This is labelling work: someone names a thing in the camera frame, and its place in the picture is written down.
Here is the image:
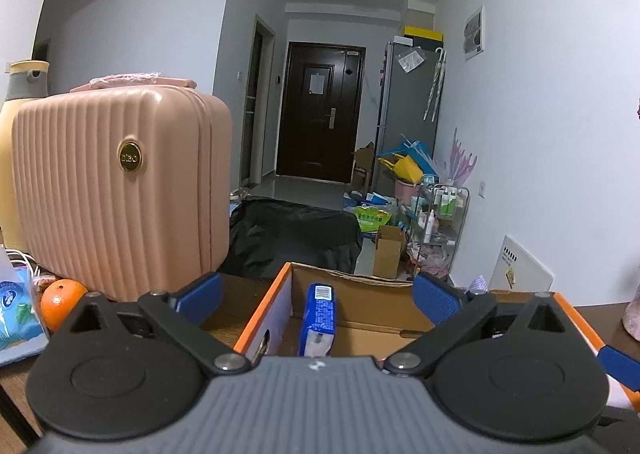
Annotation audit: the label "green packet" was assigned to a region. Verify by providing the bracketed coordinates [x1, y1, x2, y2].
[355, 205, 393, 233]

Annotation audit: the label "interior door frame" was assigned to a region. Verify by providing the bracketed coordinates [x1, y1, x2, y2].
[240, 14, 277, 189]

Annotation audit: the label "pink ribbed suitcase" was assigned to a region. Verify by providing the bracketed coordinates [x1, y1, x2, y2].
[11, 86, 234, 303]

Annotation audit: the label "orange fruit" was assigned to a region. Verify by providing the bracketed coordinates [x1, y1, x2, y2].
[40, 279, 90, 333]

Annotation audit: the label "pink textured vase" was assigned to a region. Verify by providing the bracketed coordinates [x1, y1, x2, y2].
[621, 284, 640, 335]

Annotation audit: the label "blue tissue pack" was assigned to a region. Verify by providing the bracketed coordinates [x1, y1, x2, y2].
[0, 246, 51, 367]

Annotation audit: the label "blue shopping bags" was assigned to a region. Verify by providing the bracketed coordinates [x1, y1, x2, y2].
[376, 139, 433, 175]

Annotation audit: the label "orange cardboard box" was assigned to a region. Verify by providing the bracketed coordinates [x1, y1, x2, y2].
[232, 261, 640, 410]

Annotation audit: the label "blue small carton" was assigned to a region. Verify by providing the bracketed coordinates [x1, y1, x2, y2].
[298, 283, 338, 358]

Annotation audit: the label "small brown cardboard box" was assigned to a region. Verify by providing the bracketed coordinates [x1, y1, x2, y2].
[372, 225, 408, 279]

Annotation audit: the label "purple feather wall decoration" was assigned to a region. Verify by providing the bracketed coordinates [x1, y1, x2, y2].
[447, 128, 478, 183]

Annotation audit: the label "pink bucket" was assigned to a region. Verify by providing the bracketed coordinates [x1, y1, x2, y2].
[394, 177, 423, 207]

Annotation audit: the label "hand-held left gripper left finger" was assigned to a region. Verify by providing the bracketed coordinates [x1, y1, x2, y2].
[62, 273, 251, 376]

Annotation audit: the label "grey refrigerator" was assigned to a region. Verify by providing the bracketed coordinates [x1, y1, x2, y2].
[372, 40, 445, 195]

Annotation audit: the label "white cable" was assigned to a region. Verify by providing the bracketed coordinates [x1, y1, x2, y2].
[5, 249, 38, 282]

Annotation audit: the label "dark brown entrance door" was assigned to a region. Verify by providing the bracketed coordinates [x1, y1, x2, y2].
[276, 41, 364, 185]

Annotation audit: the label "metal storage cart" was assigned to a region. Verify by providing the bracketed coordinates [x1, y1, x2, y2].
[410, 179, 471, 282]

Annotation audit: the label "hanging folded umbrellas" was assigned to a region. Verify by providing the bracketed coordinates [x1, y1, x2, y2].
[422, 48, 447, 123]

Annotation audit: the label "yellow thermos bottle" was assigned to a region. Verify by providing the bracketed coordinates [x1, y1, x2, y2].
[0, 60, 51, 252]

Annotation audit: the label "yellow shopping bag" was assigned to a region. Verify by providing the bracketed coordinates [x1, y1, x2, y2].
[380, 154, 424, 185]

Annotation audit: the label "white board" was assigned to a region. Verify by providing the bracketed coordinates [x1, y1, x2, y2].
[489, 235, 555, 293]

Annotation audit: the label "black bag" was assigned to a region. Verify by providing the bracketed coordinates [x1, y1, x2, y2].
[220, 197, 364, 282]

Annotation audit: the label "yellow box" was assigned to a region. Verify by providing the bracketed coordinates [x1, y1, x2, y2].
[403, 25, 446, 42]

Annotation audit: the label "pink cloth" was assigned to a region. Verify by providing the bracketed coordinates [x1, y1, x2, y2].
[70, 74, 198, 94]

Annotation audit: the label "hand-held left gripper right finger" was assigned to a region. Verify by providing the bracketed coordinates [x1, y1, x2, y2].
[382, 271, 573, 376]

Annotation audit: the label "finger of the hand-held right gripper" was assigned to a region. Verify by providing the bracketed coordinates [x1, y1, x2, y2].
[596, 346, 640, 392]

